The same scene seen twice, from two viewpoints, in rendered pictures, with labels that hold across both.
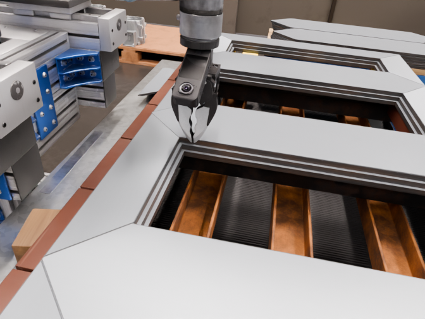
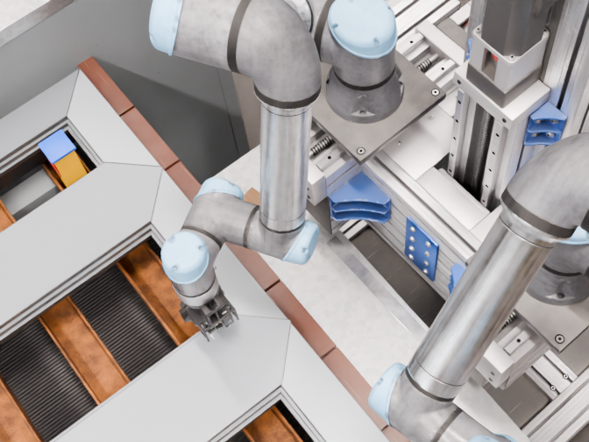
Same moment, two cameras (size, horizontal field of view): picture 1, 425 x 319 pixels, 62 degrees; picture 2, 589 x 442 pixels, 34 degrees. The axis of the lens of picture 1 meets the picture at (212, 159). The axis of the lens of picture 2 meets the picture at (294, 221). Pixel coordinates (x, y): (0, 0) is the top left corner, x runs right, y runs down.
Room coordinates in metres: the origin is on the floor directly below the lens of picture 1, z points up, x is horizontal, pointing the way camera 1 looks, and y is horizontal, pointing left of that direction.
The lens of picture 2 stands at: (1.31, -0.22, 2.60)
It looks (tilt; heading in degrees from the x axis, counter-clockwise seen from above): 63 degrees down; 143
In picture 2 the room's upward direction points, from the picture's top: 10 degrees counter-clockwise
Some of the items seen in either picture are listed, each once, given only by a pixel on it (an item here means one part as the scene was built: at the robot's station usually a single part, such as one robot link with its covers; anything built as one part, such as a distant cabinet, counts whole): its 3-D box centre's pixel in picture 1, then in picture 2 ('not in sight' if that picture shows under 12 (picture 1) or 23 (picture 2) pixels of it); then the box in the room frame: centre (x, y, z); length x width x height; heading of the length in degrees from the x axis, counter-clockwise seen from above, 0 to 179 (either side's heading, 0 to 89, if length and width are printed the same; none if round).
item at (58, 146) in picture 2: not in sight; (58, 148); (0.12, 0.09, 0.88); 0.06 x 0.06 x 0.02; 82
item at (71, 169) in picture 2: not in sight; (71, 171); (0.12, 0.09, 0.78); 0.05 x 0.05 x 0.19; 82
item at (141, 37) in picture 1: (145, 31); not in sight; (3.85, 0.83, 0.20); 1.47 x 0.98 x 0.40; 85
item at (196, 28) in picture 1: (198, 25); (197, 281); (0.65, 0.04, 1.08); 0.08 x 0.08 x 0.05
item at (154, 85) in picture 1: (171, 81); not in sight; (1.31, 0.19, 0.70); 0.39 x 0.12 x 0.04; 172
